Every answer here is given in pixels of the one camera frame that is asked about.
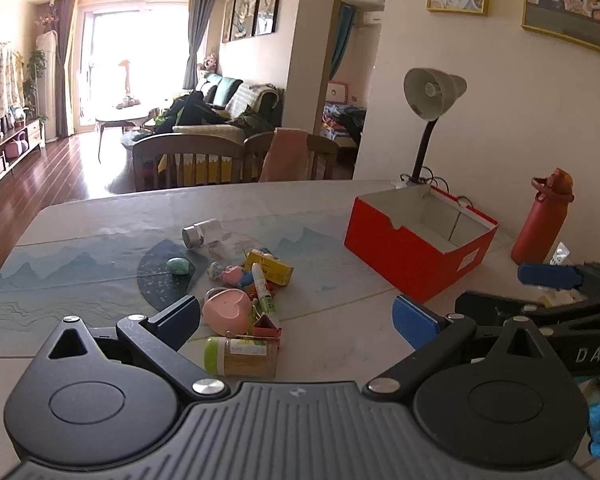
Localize wooden chair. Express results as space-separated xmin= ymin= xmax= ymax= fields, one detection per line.
xmin=242 ymin=130 xmax=340 ymax=183
xmin=131 ymin=133 xmax=246 ymax=192

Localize red cardboard box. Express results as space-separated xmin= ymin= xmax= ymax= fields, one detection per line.
xmin=344 ymin=183 xmax=501 ymax=304

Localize wooden TV cabinet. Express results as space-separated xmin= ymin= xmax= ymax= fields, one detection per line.
xmin=0 ymin=119 xmax=47 ymax=200

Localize pink cloth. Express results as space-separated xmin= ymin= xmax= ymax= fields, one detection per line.
xmin=258 ymin=128 xmax=311 ymax=182

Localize grey desk lamp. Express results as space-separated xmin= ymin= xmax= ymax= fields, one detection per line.
xmin=392 ymin=67 xmax=468 ymax=188

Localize green-capped jar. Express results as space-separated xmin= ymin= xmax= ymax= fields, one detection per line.
xmin=203 ymin=336 xmax=278 ymax=378

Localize white standing air conditioner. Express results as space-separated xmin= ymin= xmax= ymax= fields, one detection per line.
xmin=32 ymin=30 xmax=60 ymax=143

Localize white throw blanket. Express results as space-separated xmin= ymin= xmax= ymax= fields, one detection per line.
xmin=227 ymin=81 xmax=281 ymax=116

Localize beige sofa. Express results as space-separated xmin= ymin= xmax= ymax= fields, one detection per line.
xmin=172 ymin=72 xmax=285 ymax=143

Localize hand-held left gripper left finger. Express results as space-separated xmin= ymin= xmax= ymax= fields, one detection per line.
xmin=47 ymin=294 xmax=231 ymax=402

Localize potted plant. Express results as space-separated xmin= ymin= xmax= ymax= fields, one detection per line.
xmin=22 ymin=49 xmax=48 ymax=123

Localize black lamp cable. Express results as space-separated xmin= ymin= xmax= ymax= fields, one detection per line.
xmin=395 ymin=169 xmax=476 ymax=209

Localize hanging floral clothes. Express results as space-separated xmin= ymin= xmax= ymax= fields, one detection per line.
xmin=0 ymin=42 xmax=26 ymax=138

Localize white bottle silver cap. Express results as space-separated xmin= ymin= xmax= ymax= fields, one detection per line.
xmin=182 ymin=218 xmax=224 ymax=249

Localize white printed packet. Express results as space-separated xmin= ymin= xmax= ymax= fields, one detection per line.
xmin=549 ymin=241 xmax=572 ymax=267

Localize pink toy figure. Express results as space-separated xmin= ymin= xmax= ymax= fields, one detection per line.
xmin=207 ymin=261 xmax=257 ymax=289

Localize yellow box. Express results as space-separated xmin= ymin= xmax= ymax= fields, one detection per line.
xmin=243 ymin=249 xmax=295 ymax=287

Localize pink heart-shaped box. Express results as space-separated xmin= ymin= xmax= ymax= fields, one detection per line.
xmin=202 ymin=287 xmax=255 ymax=336

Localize dark clothing pile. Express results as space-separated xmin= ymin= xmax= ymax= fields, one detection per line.
xmin=152 ymin=90 xmax=231 ymax=136

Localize pink binder clip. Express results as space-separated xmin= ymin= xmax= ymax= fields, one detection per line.
xmin=252 ymin=312 xmax=283 ymax=351

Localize grey curtain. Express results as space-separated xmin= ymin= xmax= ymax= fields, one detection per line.
xmin=182 ymin=0 xmax=221 ymax=92
xmin=55 ymin=0 xmax=78 ymax=138

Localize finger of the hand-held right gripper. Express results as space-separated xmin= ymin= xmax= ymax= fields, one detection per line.
xmin=517 ymin=260 xmax=600 ymax=303
xmin=454 ymin=290 xmax=600 ymax=333

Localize bed with colourful bedding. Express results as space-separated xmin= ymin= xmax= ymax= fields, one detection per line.
xmin=320 ymin=102 xmax=367 ymax=148

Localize white marker pen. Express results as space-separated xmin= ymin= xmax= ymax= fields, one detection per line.
xmin=250 ymin=262 xmax=281 ymax=328

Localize red water bottle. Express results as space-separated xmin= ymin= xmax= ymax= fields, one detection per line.
xmin=511 ymin=167 xmax=576 ymax=266

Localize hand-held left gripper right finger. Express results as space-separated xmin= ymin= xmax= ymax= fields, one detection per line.
xmin=362 ymin=294 xmax=551 ymax=402

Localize dark framed picture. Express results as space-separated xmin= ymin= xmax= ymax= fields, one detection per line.
xmin=254 ymin=0 xmax=285 ymax=37
xmin=232 ymin=0 xmax=263 ymax=41
xmin=222 ymin=0 xmax=237 ymax=44

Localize coffee table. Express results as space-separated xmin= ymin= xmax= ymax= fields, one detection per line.
xmin=95 ymin=105 xmax=161 ymax=161

